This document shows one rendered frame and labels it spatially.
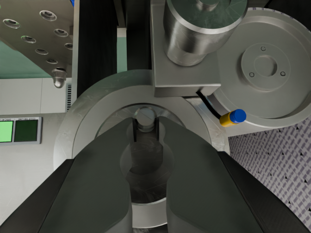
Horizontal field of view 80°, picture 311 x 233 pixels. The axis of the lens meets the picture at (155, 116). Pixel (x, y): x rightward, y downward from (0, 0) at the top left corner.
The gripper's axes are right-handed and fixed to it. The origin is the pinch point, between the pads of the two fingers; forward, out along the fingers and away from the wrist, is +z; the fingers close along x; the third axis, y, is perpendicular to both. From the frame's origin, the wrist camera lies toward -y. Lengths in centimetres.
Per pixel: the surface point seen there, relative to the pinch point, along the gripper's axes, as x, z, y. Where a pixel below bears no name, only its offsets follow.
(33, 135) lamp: -28.4, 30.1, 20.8
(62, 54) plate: -17.9, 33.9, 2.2
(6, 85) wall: -211, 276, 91
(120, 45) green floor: -27, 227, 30
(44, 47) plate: -20.4, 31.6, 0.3
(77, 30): -6.2, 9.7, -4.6
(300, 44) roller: 15.9, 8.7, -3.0
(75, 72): -6.3, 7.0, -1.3
